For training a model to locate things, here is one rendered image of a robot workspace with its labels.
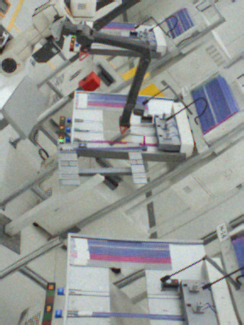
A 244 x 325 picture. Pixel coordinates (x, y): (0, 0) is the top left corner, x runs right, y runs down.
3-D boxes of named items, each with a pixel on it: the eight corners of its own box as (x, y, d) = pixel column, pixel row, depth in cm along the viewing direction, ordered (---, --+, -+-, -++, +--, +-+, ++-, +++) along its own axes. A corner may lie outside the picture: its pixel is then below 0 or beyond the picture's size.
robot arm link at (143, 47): (156, 39, 283) (156, 50, 276) (149, 55, 293) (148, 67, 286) (80, 23, 275) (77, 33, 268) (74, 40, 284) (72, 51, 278)
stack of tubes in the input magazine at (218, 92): (202, 134, 313) (237, 111, 305) (191, 92, 355) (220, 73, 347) (213, 146, 318) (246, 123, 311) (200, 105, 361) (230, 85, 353)
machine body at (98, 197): (28, 224, 343) (91, 186, 325) (35, 166, 402) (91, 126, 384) (86, 268, 373) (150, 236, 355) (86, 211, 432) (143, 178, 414)
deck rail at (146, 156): (70, 156, 311) (70, 147, 308) (70, 153, 313) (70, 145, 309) (185, 162, 319) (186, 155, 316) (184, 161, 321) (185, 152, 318)
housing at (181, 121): (177, 162, 321) (181, 143, 313) (169, 119, 362) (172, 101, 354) (190, 162, 322) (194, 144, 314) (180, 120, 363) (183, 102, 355)
